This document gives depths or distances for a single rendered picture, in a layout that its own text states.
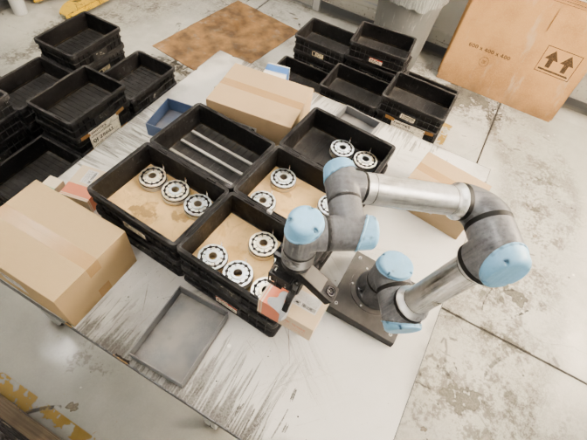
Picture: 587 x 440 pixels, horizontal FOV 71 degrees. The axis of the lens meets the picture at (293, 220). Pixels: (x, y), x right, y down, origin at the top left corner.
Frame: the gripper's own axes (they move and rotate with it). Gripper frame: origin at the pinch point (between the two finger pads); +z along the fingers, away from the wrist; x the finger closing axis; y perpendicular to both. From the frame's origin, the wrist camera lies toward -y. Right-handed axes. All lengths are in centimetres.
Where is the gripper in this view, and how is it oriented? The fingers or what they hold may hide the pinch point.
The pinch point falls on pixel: (295, 299)
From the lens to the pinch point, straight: 110.8
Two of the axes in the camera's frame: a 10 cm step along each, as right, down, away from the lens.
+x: -4.8, 6.8, -5.5
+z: -1.0, 5.8, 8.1
